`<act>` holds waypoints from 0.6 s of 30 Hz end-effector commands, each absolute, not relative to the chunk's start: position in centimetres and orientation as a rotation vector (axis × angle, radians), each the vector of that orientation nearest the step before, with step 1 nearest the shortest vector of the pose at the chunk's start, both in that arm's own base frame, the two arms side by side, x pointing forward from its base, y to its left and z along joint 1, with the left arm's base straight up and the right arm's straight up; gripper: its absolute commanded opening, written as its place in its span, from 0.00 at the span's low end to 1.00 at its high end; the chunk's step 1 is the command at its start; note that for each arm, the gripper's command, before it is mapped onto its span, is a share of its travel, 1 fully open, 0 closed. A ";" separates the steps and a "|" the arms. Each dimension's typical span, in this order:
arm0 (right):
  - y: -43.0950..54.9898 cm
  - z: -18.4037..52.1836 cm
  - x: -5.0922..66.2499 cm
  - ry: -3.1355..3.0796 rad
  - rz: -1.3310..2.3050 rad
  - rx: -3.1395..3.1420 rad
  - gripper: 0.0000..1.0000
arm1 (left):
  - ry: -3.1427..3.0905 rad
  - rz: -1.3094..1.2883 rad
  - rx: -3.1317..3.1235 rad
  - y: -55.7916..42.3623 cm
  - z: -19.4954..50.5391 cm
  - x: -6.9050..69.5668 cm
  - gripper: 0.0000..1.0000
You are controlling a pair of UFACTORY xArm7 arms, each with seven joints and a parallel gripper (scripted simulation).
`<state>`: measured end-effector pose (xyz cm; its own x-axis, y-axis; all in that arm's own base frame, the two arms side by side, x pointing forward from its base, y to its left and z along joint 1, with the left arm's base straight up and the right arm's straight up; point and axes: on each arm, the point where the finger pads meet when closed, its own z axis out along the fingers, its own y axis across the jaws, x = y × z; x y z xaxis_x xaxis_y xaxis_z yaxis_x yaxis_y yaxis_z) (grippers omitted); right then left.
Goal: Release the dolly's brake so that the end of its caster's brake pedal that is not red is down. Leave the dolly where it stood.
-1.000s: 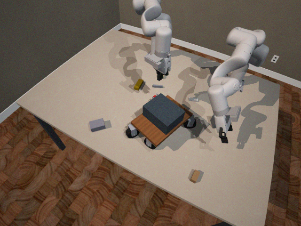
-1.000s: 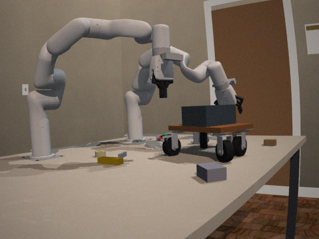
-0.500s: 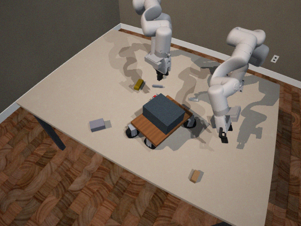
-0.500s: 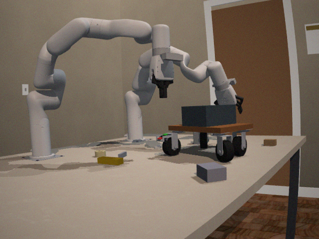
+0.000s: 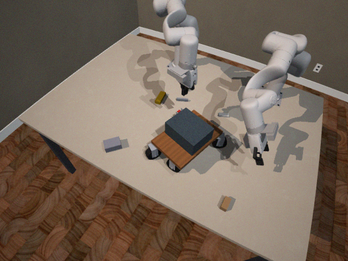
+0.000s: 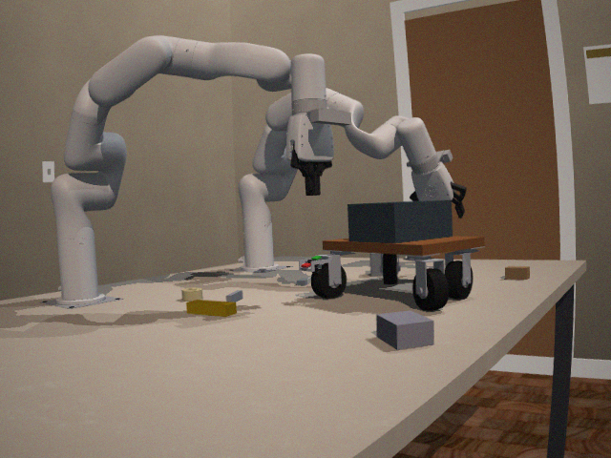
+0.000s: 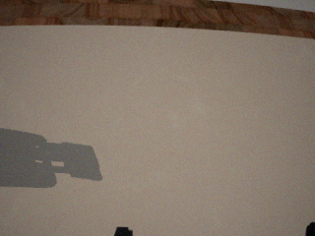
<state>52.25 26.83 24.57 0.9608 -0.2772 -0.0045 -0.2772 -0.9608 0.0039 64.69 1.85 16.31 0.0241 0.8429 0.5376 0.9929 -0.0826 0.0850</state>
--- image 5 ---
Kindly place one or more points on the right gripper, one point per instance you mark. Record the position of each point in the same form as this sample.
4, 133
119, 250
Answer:
188, 84

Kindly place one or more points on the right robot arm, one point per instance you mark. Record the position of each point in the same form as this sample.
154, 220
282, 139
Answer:
183, 38

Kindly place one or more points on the small brown wooden block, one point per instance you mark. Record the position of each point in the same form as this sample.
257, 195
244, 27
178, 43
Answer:
225, 203

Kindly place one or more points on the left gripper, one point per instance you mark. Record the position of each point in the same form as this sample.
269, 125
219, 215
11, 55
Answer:
258, 142

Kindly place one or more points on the wooden dolly with black caster wheels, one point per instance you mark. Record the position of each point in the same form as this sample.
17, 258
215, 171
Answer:
179, 158

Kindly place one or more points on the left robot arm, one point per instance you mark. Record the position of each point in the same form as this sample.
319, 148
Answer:
288, 56

